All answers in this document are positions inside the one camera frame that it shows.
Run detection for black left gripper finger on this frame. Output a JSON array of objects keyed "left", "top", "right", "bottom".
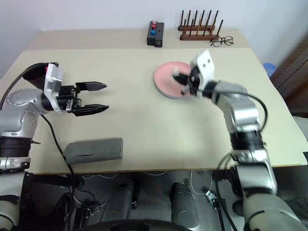
[
  {"left": 75, "top": 81, "right": 108, "bottom": 93},
  {"left": 72, "top": 103, "right": 110, "bottom": 118}
]

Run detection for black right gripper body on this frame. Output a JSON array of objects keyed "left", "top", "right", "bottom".
[{"left": 185, "top": 66, "right": 204, "bottom": 97}]

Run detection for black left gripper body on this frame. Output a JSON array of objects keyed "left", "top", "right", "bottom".
[{"left": 56, "top": 83, "right": 82, "bottom": 114}]

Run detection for pink plate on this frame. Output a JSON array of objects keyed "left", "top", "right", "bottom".
[{"left": 154, "top": 61, "right": 193, "bottom": 99}]

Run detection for grey glasses case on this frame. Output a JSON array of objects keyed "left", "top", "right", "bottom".
[{"left": 63, "top": 137, "right": 124, "bottom": 166}]

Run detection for black framed glasses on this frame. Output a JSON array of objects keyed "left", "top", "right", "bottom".
[{"left": 209, "top": 36, "right": 235, "bottom": 48}]

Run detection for brown wooden peg rack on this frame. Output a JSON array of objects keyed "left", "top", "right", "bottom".
[{"left": 178, "top": 9, "right": 225, "bottom": 41}]

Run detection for plain black box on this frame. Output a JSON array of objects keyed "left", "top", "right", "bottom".
[{"left": 154, "top": 22, "right": 166, "bottom": 48}]

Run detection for black box with coloured knobs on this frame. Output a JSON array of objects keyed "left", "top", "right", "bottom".
[{"left": 146, "top": 21, "right": 157, "bottom": 46}]

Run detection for brown wooden cabinet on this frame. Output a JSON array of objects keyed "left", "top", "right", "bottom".
[{"left": 269, "top": 36, "right": 308, "bottom": 116}]

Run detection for dark rounded shape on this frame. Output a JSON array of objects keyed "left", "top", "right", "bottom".
[
  {"left": 105, "top": 180, "right": 141, "bottom": 231},
  {"left": 169, "top": 182, "right": 201, "bottom": 231}
]

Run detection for small metal clamp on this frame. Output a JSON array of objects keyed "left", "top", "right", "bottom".
[{"left": 205, "top": 191, "right": 218, "bottom": 203}]

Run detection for black round base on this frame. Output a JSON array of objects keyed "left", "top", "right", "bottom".
[{"left": 80, "top": 217, "right": 194, "bottom": 231}]

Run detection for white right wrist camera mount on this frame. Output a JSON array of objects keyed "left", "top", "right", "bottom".
[{"left": 190, "top": 49, "right": 216, "bottom": 91}]

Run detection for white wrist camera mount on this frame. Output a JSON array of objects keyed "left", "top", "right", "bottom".
[
  {"left": 190, "top": 49, "right": 216, "bottom": 91},
  {"left": 43, "top": 63, "right": 64, "bottom": 114}
]

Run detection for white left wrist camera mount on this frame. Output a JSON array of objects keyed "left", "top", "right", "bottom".
[{"left": 43, "top": 63, "right": 64, "bottom": 114}]

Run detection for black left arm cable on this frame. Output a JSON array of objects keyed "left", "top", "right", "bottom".
[
  {"left": 0, "top": 62, "right": 48, "bottom": 108},
  {"left": 39, "top": 114, "right": 76, "bottom": 195}
]

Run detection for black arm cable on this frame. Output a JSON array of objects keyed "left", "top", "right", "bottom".
[
  {"left": 39, "top": 114, "right": 76, "bottom": 195},
  {"left": 0, "top": 62, "right": 48, "bottom": 108},
  {"left": 215, "top": 92, "right": 270, "bottom": 200}
]

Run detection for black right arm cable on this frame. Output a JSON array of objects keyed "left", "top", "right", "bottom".
[{"left": 215, "top": 92, "right": 270, "bottom": 200}]

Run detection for black metal frame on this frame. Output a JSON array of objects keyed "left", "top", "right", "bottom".
[{"left": 21, "top": 172, "right": 85, "bottom": 231}]

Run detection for white floor cable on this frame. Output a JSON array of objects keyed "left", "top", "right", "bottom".
[{"left": 190, "top": 169, "right": 213, "bottom": 196}]

